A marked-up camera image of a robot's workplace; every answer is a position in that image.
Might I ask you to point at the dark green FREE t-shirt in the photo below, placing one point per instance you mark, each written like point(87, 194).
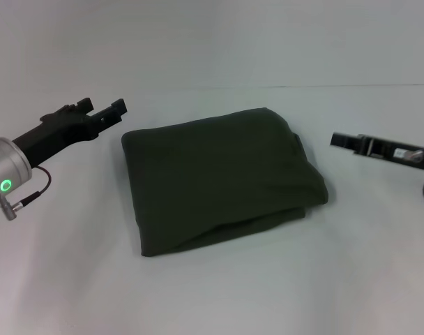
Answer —
point(215, 174)

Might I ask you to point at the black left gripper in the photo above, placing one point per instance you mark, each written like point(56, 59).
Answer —
point(55, 134)

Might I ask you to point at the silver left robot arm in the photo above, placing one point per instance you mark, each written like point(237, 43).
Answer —
point(6, 171)

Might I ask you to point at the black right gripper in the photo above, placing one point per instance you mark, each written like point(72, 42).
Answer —
point(403, 153)

